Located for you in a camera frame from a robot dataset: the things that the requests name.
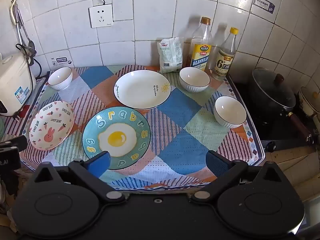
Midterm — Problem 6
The white wall socket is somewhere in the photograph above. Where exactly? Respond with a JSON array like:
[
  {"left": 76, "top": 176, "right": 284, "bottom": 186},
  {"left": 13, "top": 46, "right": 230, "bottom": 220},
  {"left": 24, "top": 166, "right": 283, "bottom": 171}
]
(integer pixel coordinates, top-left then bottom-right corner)
[{"left": 89, "top": 4, "right": 113, "bottom": 28}]

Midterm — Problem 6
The dark-edged wall sticker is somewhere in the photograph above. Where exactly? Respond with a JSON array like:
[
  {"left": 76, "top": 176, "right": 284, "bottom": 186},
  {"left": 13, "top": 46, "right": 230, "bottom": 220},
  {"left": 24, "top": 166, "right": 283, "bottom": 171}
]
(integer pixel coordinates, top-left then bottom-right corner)
[{"left": 252, "top": 0, "right": 276, "bottom": 13}]

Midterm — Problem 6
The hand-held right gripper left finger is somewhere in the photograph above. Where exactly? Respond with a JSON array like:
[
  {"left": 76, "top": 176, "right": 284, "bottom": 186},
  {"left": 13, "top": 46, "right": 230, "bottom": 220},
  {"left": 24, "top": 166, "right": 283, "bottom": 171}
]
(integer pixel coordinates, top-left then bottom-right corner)
[{"left": 33, "top": 150, "right": 126, "bottom": 204}]

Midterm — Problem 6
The white rice paddle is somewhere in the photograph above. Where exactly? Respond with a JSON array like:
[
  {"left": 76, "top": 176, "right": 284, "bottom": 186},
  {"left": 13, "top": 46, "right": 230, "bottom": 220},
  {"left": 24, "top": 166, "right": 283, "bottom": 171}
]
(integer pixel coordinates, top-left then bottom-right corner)
[{"left": 9, "top": 0, "right": 18, "bottom": 26}]

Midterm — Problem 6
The white rice cooker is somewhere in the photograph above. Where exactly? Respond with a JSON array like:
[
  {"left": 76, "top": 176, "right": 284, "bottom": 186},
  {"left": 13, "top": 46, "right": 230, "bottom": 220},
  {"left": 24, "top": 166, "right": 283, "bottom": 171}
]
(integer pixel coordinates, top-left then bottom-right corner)
[{"left": 0, "top": 52, "right": 37, "bottom": 117}]

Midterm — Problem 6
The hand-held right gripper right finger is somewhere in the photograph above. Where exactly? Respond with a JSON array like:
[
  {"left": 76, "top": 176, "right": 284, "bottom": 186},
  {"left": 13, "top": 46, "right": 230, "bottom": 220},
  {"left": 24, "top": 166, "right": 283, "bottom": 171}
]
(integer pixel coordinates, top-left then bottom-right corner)
[{"left": 191, "top": 150, "right": 288, "bottom": 203}]

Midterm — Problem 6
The black cooking pot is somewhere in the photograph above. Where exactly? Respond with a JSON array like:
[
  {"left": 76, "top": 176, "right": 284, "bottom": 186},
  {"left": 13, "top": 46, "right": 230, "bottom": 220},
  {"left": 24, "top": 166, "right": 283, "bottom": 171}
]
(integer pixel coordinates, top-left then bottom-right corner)
[{"left": 246, "top": 80, "right": 314, "bottom": 145}]

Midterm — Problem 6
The teal plate with egg print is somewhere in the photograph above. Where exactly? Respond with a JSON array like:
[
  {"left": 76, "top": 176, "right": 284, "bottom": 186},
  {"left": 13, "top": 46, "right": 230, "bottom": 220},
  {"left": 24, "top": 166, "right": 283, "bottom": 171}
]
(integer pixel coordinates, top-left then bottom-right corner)
[{"left": 82, "top": 107, "right": 151, "bottom": 170}]

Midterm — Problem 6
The white salt bag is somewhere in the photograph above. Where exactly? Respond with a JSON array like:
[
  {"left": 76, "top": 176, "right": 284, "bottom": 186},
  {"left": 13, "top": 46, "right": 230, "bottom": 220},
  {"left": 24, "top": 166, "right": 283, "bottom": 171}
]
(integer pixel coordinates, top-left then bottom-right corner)
[{"left": 157, "top": 37, "right": 184, "bottom": 74}]

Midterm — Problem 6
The white wall sticker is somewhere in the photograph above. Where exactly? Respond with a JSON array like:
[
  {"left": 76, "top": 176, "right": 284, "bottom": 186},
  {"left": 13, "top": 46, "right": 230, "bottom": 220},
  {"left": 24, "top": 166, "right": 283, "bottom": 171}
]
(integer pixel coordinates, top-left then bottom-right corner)
[{"left": 51, "top": 56, "right": 73, "bottom": 68}]

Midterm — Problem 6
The black gas stove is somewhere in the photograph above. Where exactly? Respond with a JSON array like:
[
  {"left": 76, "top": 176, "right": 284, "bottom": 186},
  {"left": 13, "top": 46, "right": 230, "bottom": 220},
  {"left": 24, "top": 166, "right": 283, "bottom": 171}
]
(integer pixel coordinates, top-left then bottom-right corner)
[{"left": 229, "top": 76, "right": 320, "bottom": 153}]

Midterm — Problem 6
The glass pot lid brown knob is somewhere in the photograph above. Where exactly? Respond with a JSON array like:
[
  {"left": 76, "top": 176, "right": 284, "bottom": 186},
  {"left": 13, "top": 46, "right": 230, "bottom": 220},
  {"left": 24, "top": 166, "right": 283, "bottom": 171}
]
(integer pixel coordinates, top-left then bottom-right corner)
[{"left": 252, "top": 67, "right": 297, "bottom": 108}]

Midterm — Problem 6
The cooking wine bottle yellow label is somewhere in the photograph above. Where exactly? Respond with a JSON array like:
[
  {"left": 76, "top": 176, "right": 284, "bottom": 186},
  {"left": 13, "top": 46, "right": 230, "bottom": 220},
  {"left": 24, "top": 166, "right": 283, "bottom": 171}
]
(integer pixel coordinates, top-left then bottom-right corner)
[{"left": 186, "top": 17, "right": 213, "bottom": 71}]

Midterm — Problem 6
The red white power plug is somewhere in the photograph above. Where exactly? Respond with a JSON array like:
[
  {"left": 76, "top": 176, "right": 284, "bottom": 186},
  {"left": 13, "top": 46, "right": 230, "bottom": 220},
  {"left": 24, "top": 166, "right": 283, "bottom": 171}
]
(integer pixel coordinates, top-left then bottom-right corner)
[{"left": 10, "top": 106, "right": 30, "bottom": 123}]

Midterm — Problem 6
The white plate with sun print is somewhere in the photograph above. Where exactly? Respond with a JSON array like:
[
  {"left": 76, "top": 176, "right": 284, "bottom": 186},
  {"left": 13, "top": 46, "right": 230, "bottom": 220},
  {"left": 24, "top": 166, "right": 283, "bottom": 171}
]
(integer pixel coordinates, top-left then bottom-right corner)
[{"left": 114, "top": 70, "right": 172, "bottom": 110}]

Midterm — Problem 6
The white ribbed bowl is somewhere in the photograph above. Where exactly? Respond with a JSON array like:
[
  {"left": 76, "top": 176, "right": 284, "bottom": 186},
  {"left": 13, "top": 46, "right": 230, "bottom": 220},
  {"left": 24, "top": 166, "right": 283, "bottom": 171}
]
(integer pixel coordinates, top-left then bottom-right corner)
[
  {"left": 179, "top": 67, "right": 210, "bottom": 93},
  {"left": 214, "top": 96, "right": 247, "bottom": 130},
  {"left": 47, "top": 67, "right": 73, "bottom": 90}
]

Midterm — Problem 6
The clear vinegar bottle yellow cap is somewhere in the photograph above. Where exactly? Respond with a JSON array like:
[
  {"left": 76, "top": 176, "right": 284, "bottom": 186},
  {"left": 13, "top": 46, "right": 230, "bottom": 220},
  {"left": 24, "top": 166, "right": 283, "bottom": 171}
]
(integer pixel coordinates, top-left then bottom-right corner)
[{"left": 212, "top": 27, "right": 239, "bottom": 81}]

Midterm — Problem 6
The pink plate with bunny print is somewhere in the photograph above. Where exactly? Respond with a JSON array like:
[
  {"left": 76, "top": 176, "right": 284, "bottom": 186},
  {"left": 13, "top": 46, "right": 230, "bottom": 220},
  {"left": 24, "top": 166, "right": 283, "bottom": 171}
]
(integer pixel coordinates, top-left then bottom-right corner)
[{"left": 29, "top": 101, "right": 75, "bottom": 151}]

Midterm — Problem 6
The white enamel pot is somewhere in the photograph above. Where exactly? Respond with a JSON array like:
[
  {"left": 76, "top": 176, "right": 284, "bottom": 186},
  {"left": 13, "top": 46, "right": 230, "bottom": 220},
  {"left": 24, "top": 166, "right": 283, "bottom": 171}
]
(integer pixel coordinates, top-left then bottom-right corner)
[{"left": 299, "top": 86, "right": 320, "bottom": 118}]

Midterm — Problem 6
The black rice cooker cable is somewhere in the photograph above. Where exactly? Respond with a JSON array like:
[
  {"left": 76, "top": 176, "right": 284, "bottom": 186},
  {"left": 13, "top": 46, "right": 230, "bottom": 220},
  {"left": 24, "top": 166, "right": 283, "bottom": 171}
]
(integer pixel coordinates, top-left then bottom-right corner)
[{"left": 15, "top": 43, "right": 43, "bottom": 78}]

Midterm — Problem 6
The patchwork tablecloth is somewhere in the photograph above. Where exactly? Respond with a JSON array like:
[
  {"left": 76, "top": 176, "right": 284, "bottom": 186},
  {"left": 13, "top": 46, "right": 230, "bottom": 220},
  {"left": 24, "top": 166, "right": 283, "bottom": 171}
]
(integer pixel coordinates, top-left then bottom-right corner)
[{"left": 2, "top": 65, "right": 265, "bottom": 189}]

